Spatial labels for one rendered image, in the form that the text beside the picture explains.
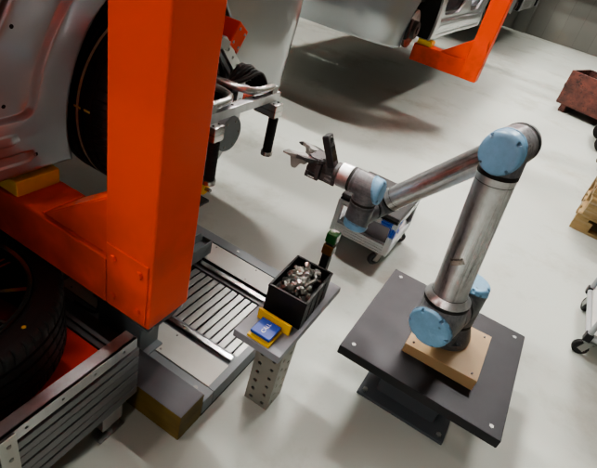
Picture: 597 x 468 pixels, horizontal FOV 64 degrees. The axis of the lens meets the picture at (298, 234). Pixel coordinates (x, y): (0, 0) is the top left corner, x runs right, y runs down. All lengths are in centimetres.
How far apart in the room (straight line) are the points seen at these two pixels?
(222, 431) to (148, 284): 74
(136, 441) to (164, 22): 131
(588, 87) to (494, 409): 618
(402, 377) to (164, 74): 126
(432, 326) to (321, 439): 60
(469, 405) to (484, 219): 69
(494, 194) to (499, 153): 12
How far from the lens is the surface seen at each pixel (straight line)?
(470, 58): 502
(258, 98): 167
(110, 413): 171
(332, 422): 195
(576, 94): 768
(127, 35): 104
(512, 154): 136
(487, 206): 143
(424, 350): 185
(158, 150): 105
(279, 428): 188
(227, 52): 179
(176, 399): 173
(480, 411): 184
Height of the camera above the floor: 155
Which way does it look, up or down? 34 degrees down
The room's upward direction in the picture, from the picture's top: 16 degrees clockwise
